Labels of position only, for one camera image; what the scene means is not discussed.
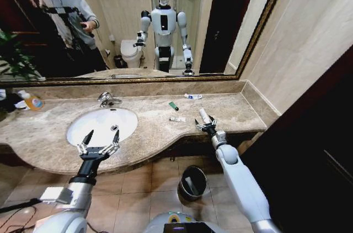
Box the white sink basin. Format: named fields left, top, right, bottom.
left=66, top=107, right=138, bottom=147

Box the small black bin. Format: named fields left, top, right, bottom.
left=114, top=55, right=127, bottom=69

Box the white wrapper trash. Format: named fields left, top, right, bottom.
left=185, top=177, right=200, bottom=195

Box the black pouch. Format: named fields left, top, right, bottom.
left=0, top=92, right=25, bottom=114

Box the framed wall mirror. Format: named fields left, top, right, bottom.
left=0, top=0, right=293, bottom=88

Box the person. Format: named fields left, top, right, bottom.
left=29, top=0, right=108, bottom=73

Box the black cable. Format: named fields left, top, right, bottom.
left=0, top=198, right=42, bottom=233

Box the dark metal trash bin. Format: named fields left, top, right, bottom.
left=178, top=165, right=208, bottom=202

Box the white robot front shell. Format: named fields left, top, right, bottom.
left=142, top=210, right=238, bottom=233

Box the dark wooden door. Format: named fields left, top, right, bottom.
left=239, top=47, right=353, bottom=233

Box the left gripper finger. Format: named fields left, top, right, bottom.
left=76, top=129, right=95, bottom=156
left=101, top=129, right=121, bottom=156

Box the green plant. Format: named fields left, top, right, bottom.
left=0, top=30, right=38, bottom=81

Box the orange soap bottle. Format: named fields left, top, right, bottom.
left=18, top=90, right=45, bottom=112

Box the chrome faucet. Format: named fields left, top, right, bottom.
left=97, top=91, right=123, bottom=108

